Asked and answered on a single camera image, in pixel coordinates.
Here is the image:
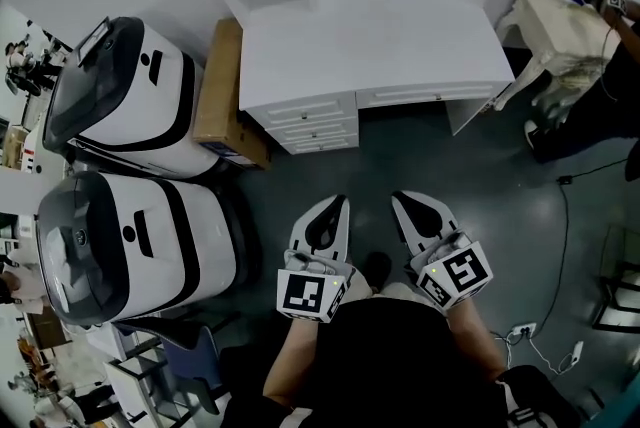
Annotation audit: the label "white ornate dressing table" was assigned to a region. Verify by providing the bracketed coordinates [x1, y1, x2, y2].
[494, 0, 636, 118]

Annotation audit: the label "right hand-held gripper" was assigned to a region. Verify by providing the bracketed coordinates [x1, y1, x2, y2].
[390, 189, 494, 313]

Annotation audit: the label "white black delivery robot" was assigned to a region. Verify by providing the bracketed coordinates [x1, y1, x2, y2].
[42, 15, 221, 180]
[34, 170, 261, 328]

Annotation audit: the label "person's right black shoe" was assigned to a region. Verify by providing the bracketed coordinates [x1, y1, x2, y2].
[363, 251, 394, 293]

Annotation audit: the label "black metal frame table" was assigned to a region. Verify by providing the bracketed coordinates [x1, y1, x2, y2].
[592, 223, 640, 335]

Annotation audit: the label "white thin cable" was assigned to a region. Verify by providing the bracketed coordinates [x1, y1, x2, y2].
[492, 328, 576, 375]

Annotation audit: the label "person's beige shorts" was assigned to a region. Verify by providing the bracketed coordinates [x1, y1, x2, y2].
[349, 265, 451, 315]

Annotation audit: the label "person's black shirt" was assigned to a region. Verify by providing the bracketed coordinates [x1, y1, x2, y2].
[214, 295, 584, 428]

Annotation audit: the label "black floor cable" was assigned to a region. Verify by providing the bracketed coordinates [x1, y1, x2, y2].
[537, 158, 631, 332]

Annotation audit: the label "person's left forearm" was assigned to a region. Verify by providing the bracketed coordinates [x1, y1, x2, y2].
[263, 314, 322, 408]

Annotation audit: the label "blue chair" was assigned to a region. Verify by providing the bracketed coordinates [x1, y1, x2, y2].
[114, 315, 242, 417]

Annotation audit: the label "white desk with drawers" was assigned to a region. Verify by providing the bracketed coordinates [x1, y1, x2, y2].
[169, 0, 516, 155]

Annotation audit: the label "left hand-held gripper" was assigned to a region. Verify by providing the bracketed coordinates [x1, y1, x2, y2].
[277, 194, 357, 325]

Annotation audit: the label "person's right forearm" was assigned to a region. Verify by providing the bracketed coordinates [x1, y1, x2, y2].
[446, 294, 507, 383]

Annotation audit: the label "brown cardboard box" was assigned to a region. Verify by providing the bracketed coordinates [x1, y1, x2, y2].
[192, 18, 274, 172]

